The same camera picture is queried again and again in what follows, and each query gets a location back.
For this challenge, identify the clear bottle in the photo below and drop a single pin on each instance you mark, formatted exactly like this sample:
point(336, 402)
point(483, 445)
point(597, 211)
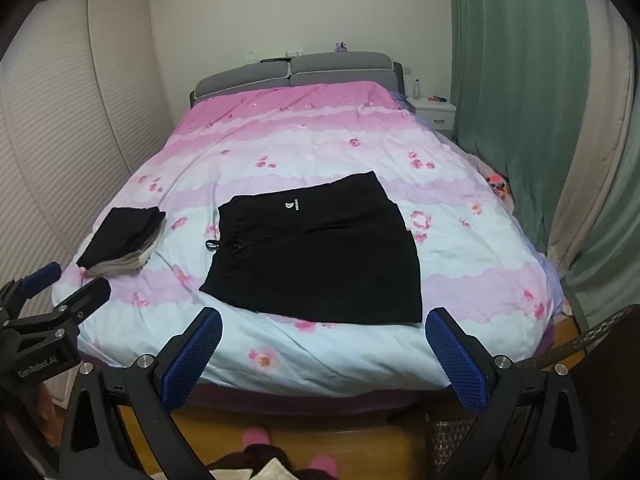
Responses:
point(415, 90)

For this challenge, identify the colourful toy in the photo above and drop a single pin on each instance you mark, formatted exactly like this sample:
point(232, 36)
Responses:
point(498, 185)

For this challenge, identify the white louvered wardrobe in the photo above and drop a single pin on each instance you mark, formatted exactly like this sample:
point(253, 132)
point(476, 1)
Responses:
point(65, 110)

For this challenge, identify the white nightstand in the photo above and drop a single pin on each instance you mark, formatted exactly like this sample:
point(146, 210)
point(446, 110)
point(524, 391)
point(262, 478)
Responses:
point(434, 112)

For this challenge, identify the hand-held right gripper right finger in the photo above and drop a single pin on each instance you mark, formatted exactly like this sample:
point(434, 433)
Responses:
point(455, 360)

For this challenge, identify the bed with pink floral duvet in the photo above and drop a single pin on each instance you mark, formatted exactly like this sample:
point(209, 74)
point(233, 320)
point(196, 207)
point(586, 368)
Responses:
point(300, 140)

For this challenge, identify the purple toy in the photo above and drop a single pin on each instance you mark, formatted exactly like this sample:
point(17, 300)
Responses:
point(341, 46)

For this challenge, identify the folded black pants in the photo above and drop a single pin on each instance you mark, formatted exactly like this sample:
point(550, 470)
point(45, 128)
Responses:
point(122, 232)

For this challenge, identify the grey padded headboard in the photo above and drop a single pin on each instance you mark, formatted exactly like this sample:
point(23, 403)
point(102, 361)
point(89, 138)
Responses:
point(320, 67)

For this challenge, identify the green curtain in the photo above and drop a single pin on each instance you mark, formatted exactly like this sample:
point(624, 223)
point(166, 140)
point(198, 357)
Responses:
point(510, 85)

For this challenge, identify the folded beige cloth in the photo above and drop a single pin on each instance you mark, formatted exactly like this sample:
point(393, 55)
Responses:
point(132, 262)

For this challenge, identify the pink slipper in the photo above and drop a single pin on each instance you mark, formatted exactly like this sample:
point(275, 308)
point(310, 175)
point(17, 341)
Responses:
point(257, 436)
point(324, 464)

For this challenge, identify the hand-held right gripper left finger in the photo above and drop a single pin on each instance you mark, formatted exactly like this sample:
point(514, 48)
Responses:
point(192, 360)

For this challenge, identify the black pants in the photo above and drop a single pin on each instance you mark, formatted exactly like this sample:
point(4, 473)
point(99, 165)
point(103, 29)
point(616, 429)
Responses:
point(320, 260)
point(122, 232)

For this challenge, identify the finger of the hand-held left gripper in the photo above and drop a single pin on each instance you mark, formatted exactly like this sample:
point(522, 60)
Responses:
point(87, 294)
point(42, 275)

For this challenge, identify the beige curtain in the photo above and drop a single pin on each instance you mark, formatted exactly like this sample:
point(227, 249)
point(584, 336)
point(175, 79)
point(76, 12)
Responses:
point(600, 135)

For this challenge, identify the dark flat item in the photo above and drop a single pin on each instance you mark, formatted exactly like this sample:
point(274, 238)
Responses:
point(274, 59)

